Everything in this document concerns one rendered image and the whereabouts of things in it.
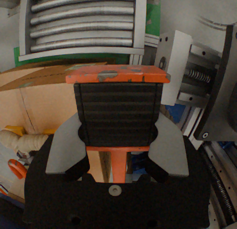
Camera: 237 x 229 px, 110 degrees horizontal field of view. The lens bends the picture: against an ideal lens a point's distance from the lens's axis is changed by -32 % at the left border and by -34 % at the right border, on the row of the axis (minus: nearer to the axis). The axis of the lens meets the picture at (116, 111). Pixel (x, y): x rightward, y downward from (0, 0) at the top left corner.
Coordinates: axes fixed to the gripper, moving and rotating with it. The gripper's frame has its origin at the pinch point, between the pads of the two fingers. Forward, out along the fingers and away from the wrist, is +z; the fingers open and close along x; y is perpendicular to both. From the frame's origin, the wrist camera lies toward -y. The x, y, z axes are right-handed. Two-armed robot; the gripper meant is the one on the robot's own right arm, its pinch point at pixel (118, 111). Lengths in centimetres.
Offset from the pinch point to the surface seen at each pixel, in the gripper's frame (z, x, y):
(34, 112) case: 13.0, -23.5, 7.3
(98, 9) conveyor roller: 53, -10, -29
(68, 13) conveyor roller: 53, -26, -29
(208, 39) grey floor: 107, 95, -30
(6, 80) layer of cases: 53, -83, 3
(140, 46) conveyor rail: 48.0, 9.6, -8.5
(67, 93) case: 13.1, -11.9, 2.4
